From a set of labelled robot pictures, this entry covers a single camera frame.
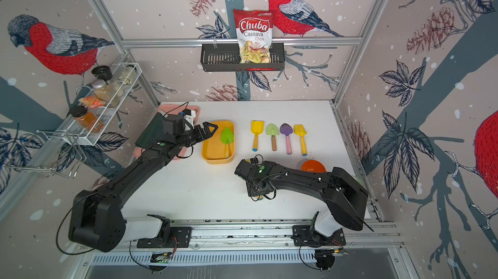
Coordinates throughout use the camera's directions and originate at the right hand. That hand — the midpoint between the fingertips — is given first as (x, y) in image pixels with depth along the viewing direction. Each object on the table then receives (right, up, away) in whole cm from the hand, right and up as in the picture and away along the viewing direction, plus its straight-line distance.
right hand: (255, 189), depth 82 cm
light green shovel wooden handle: (+10, +24, +25) cm, 36 cm away
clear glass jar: (-58, +50, +3) cm, 76 cm away
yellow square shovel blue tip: (+1, +26, +26) cm, 36 cm away
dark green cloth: (-58, +23, +26) cm, 68 cm away
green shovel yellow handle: (-15, +20, +22) cm, 34 cm away
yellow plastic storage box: (-22, +15, +16) cm, 31 cm away
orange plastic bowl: (+27, +8, +6) cm, 29 cm away
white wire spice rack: (-63, +26, -16) cm, 70 cm away
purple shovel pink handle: (+18, +24, +26) cm, 40 cm away
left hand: (-18, +28, +1) cm, 33 cm away
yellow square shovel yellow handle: (+25, +24, +23) cm, 42 cm away
